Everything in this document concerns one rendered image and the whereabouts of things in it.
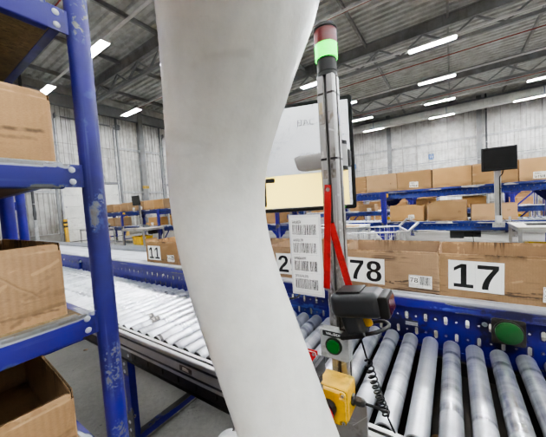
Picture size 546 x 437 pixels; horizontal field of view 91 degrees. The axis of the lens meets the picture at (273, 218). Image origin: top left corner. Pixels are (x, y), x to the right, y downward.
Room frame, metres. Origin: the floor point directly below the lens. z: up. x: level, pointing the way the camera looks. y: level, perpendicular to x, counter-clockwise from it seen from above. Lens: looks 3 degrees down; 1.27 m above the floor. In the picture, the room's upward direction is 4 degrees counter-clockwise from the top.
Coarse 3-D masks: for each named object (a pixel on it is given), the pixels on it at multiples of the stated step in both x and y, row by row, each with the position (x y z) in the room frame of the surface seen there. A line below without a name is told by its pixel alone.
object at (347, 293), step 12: (348, 288) 0.55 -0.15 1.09; (360, 288) 0.54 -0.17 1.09; (372, 288) 0.53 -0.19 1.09; (336, 300) 0.54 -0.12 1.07; (348, 300) 0.52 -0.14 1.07; (360, 300) 0.51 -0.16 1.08; (372, 300) 0.50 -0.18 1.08; (384, 300) 0.49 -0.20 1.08; (336, 312) 0.54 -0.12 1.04; (348, 312) 0.52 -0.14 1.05; (360, 312) 0.51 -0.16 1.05; (372, 312) 0.50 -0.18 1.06; (384, 312) 0.49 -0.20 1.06; (348, 324) 0.54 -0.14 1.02; (360, 324) 0.53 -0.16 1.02; (372, 324) 0.53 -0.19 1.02; (348, 336) 0.53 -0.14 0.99; (360, 336) 0.52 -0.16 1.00
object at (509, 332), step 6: (498, 324) 0.85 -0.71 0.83; (504, 324) 0.84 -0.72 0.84; (510, 324) 0.83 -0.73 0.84; (498, 330) 0.84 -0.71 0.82; (504, 330) 0.83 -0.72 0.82; (510, 330) 0.83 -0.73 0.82; (516, 330) 0.82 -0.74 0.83; (498, 336) 0.84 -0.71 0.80; (504, 336) 0.83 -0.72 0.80; (510, 336) 0.83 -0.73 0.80; (516, 336) 0.82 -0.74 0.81; (522, 336) 0.81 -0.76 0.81; (504, 342) 0.84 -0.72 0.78; (510, 342) 0.83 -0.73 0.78; (516, 342) 0.82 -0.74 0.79
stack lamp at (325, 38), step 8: (320, 32) 0.60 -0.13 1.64; (328, 32) 0.59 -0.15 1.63; (320, 40) 0.60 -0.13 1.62; (328, 40) 0.59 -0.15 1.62; (336, 40) 0.61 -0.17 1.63; (320, 48) 0.60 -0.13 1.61; (328, 48) 0.59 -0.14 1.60; (336, 48) 0.61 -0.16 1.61; (320, 56) 0.60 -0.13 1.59; (336, 56) 0.61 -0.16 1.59
